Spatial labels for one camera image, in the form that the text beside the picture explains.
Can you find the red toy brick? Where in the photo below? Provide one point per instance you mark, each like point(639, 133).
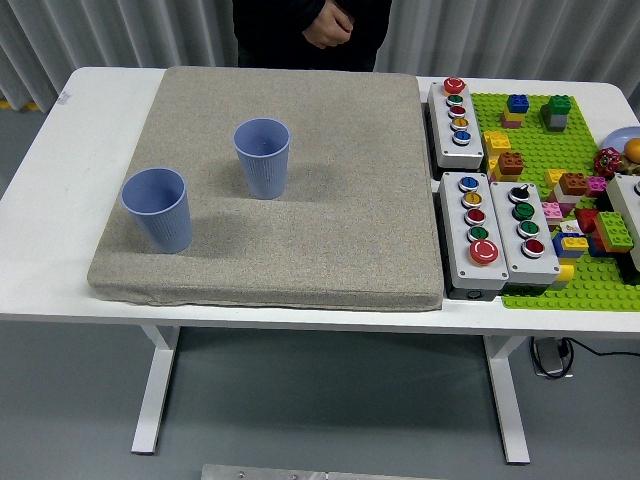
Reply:
point(587, 219)

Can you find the person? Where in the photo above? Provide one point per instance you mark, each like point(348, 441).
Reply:
point(265, 30)

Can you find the dark blue toy brick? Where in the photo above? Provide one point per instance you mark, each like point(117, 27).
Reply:
point(595, 247)

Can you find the white control box black base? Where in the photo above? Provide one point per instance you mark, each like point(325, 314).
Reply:
point(625, 200)

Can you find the green toy brick baseplate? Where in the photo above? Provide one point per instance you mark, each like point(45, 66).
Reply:
point(600, 290)

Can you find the brown toy brick stack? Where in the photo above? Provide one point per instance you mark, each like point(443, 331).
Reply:
point(510, 162)

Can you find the white printed toy brick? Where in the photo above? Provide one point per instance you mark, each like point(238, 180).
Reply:
point(570, 228)

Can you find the blue yellow pink brick stack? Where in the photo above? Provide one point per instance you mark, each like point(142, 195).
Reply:
point(518, 104)

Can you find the grey four-button selector box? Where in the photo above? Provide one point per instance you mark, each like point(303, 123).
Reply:
point(530, 270)

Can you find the green grey brick stack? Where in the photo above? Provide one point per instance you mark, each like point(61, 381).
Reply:
point(557, 106)

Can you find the small white table sticker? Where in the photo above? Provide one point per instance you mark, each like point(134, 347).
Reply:
point(62, 98)

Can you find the grey-brown fabric mat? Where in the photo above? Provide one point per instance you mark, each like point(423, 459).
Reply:
point(325, 225)

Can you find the white table leg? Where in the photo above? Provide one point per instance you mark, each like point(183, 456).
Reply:
point(150, 410)
point(510, 410)

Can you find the yellow floor tape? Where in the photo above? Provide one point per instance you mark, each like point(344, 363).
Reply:
point(20, 105)

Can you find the toy burger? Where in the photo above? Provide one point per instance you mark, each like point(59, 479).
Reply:
point(634, 149)

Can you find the light blue plate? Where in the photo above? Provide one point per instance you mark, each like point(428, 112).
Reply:
point(620, 137)

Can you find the person's hand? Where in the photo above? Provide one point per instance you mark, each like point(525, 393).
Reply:
point(327, 27)

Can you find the grey pleated curtain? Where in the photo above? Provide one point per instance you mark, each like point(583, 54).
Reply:
point(450, 35)

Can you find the grey five-button control box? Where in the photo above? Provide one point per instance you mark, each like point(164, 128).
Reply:
point(485, 277)
point(467, 152)

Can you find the large yellow toy brick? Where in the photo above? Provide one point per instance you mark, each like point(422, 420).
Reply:
point(496, 142)

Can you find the small yellow toy brick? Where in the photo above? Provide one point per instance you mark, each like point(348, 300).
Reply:
point(554, 177)

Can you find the yellow round toy brick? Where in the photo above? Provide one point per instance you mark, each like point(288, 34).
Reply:
point(565, 274)

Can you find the red toy valve wheel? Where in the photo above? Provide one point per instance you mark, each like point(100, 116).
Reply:
point(607, 161)

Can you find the pink toy brick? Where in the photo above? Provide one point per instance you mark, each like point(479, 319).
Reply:
point(551, 209)

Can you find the green orange brick stack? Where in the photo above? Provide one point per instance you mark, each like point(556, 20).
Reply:
point(612, 227)

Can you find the grey floor power adapter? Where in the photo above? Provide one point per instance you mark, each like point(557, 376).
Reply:
point(550, 356)

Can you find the brown white brick stack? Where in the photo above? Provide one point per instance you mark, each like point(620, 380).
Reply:
point(574, 182)

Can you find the magenta toy brick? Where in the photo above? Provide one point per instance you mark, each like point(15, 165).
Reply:
point(596, 186)

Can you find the blue ribbed plastic cup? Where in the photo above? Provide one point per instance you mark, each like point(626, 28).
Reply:
point(262, 170)
point(165, 225)

